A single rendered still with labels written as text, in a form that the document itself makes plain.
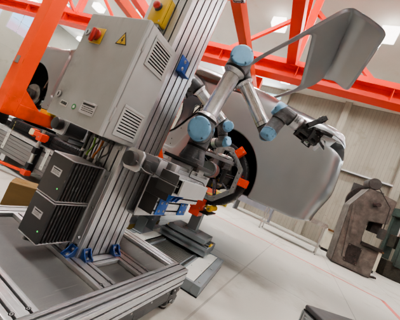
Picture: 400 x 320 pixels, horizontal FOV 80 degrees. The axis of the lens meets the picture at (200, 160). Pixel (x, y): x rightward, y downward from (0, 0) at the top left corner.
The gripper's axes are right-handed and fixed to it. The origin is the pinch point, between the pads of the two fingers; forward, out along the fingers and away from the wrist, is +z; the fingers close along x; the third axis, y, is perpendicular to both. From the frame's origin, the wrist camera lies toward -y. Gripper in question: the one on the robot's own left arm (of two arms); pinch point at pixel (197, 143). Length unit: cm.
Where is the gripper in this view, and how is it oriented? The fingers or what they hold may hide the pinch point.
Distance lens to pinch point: 203.4
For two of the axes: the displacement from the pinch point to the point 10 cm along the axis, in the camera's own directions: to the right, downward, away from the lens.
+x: 5.1, 7.1, 4.9
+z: -7.1, 0.2, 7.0
